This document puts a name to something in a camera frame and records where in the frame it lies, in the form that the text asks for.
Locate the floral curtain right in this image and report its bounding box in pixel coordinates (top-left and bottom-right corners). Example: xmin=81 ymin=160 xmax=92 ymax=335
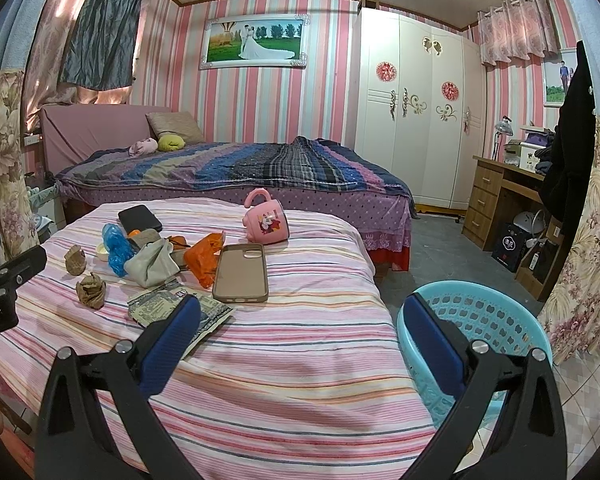
xmin=539 ymin=117 xmax=600 ymax=364

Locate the black hanging coat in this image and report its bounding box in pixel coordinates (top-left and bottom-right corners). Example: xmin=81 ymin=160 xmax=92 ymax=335
xmin=539 ymin=41 xmax=595 ymax=249

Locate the small framed photo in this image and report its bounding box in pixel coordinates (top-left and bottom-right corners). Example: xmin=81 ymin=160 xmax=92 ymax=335
xmin=542 ymin=48 xmax=578 ymax=107

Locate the black box under desk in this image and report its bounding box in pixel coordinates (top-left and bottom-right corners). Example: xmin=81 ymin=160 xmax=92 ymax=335
xmin=492 ymin=223 xmax=532 ymax=273

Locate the orange plastic bag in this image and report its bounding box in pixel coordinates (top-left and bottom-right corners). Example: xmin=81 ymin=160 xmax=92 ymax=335
xmin=183 ymin=232 xmax=225 ymax=289

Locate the pink plush toy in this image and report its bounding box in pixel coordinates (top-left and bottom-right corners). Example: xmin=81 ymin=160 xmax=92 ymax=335
xmin=128 ymin=138 xmax=158 ymax=157

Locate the desk lamp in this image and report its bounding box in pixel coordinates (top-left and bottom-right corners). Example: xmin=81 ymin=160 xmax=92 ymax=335
xmin=491 ymin=116 xmax=514 ymax=162

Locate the blue plastic bag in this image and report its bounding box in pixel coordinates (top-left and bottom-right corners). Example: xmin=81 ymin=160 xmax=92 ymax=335
xmin=102 ymin=223 xmax=135 ymax=278

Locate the white box on desk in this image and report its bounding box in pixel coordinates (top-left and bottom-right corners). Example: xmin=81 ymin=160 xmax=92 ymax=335
xmin=518 ymin=142 xmax=543 ymax=172

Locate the large bed with plaid blanket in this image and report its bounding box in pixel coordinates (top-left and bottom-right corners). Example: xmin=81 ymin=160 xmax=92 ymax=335
xmin=38 ymin=104 xmax=415 ymax=271

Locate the pink cartoon mug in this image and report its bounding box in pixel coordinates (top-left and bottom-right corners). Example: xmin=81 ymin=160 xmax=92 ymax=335
xmin=242 ymin=188 xmax=289 ymax=245

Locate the brown phone case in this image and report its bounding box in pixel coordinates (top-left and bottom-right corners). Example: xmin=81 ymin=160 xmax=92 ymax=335
xmin=212 ymin=243 xmax=268 ymax=304

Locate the brown pillow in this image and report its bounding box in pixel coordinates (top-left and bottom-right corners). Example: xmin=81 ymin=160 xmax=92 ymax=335
xmin=146 ymin=112 xmax=204 ymax=144

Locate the dark grey window curtain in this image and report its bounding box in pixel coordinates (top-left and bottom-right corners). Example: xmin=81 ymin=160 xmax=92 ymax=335
xmin=59 ymin=0 xmax=142 ymax=91

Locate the beige cloth pouch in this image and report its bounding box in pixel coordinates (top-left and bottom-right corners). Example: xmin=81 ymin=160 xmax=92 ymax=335
xmin=123 ymin=238 xmax=180 ymax=288

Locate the wooden desk with drawers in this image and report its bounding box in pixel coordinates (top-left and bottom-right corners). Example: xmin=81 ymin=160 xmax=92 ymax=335
xmin=462 ymin=157 xmax=567 ymax=301

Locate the printed paper leaflet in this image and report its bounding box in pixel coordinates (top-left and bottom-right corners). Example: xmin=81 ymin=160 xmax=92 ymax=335
xmin=126 ymin=278 xmax=235 ymax=360

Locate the black wallet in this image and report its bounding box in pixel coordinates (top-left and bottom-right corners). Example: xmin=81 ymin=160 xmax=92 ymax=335
xmin=118 ymin=205 xmax=162 ymax=235

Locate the floral curtain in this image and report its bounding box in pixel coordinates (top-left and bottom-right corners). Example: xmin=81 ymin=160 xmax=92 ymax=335
xmin=0 ymin=70 xmax=38 ymax=266
xmin=539 ymin=117 xmax=600 ymax=364

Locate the yellow plush toy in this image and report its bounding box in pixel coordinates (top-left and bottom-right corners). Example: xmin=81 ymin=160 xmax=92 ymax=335
xmin=158 ymin=133 xmax=186 ymax=153

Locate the brown paper ball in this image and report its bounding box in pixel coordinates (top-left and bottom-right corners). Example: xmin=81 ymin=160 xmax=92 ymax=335
xmin=76 ymin=273 xmax=106 ymax=310

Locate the framed wedding photo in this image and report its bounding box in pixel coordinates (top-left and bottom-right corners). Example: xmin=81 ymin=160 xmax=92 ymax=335
xmin=199 ymin=13 xmax=311 ymax=70

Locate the pink valance curtain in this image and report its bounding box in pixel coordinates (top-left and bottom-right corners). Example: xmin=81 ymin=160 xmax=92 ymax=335
xmin=478 ymin=0 xmax=560 ymax=66

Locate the white wardrobe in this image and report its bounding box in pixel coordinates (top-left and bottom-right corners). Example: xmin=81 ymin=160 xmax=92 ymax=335
xmin=348 ymin=9 xmax=486 ymax=210

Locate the light blue plastic laundry basket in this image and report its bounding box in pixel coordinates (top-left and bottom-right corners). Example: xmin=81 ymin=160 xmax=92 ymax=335
xmin=396 ymin=281 xmax=553 ymax=427

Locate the pink striped bed cover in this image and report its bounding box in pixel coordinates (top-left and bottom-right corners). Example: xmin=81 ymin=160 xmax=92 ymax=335
xmin=0 ymin=204 xmax=434 ymax=479

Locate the floral curtain left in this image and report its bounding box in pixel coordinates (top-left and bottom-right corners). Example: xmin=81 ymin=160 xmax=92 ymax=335
xmin=0 ymin=70 xmax=38 ymax=266

